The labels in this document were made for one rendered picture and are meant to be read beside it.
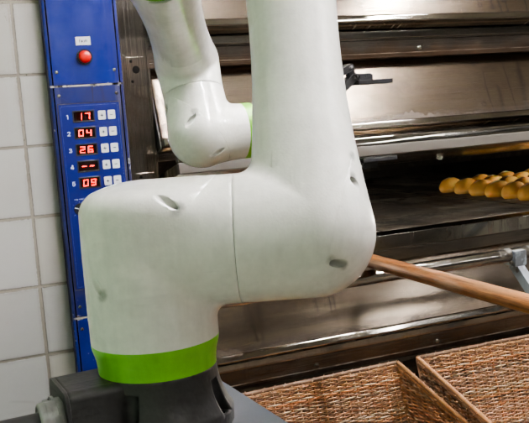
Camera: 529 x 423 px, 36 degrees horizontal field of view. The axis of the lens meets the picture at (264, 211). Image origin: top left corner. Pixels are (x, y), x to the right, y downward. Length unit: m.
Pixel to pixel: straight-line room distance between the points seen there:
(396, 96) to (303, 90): 1.34
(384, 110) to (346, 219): 1.36
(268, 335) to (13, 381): 0.60
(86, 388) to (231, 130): 0.62
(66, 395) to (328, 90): 0.39
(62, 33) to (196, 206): 1.11
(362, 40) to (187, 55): 0.91
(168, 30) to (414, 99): 1.10
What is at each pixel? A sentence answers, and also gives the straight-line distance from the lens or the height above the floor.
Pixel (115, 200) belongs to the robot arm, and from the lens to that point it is 0.79.
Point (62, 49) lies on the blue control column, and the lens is 1.84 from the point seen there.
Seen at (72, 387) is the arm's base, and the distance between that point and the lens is 0.83.
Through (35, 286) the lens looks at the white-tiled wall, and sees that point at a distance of 1.88.
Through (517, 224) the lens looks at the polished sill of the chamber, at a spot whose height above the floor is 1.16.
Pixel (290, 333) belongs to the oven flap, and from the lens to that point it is 2.06.
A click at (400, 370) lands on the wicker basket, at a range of 2.19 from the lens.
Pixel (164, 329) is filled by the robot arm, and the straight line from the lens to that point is 0.79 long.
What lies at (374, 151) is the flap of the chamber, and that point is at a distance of 1.95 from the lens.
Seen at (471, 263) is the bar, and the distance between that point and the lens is 1.84.
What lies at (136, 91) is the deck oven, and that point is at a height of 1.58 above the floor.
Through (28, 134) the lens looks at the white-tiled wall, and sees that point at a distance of 1.85.
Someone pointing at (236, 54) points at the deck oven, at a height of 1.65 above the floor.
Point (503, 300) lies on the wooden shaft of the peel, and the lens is 1.36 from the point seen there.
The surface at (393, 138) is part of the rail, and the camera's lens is 1.99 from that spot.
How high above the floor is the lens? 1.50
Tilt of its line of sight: 6 degrees down
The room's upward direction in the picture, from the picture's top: 4 degrees counter-clockwise
